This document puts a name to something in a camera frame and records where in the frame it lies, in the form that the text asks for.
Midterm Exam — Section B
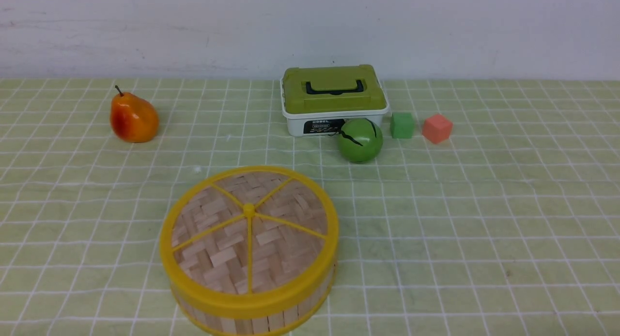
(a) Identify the red foam cube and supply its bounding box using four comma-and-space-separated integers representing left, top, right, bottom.
421, 114, 453, 144

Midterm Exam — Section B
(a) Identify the green foam cube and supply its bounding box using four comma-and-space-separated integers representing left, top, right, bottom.
390, 112, 415, 139

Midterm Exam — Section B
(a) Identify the green round fruit toy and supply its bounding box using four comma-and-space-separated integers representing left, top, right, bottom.
336, 118, 384, 164

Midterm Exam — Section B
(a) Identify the orange red pear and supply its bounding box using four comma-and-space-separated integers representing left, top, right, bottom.
110, 85, 160, 143

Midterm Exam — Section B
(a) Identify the checked green tablecloth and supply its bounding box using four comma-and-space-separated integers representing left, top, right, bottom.
0, 78, 620, 336

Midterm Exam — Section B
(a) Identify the yellow bamboo steamer basket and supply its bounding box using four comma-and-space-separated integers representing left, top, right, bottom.
170, 263, 338, 336

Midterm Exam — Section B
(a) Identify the green lidded storage box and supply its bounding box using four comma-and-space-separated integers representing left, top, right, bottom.
279, 64, 390, 137

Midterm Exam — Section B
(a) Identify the yellow bamboo steamer lid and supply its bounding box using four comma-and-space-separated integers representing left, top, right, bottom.
160, 166, 339, 319

